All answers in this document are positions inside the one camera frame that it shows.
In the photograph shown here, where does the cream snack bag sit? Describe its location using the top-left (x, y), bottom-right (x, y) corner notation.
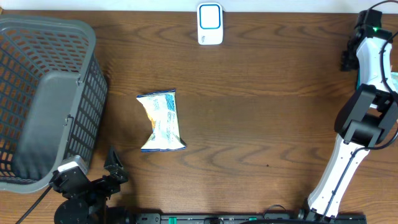
top-left (136, 89), bottom-right (186, 152)

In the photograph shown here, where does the light teal candy packet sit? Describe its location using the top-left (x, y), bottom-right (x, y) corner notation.
top-left (391, 72), bottom-right (398, 91)

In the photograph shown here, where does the teal mouthwash bottle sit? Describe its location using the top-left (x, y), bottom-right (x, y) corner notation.
top-left (356, 69), bottom-right (361, 90)

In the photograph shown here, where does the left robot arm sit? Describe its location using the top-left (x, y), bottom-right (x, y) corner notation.
top-left (49, 147), bottom-right (136, 224)

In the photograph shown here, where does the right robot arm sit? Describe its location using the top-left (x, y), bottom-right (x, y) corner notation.
top-left (298, 6), bottom-right (397, 223)

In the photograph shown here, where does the white barcode scanner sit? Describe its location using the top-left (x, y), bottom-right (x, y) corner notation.
top-left (197, 2), bottom-right (223, 45)

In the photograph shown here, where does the grey plastic basket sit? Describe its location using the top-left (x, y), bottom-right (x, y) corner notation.
top-left (1, 14), bottom-right (108, 194)

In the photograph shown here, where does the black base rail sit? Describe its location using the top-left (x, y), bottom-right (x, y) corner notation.
top-left (132, 213), bottom-right (368, 224)

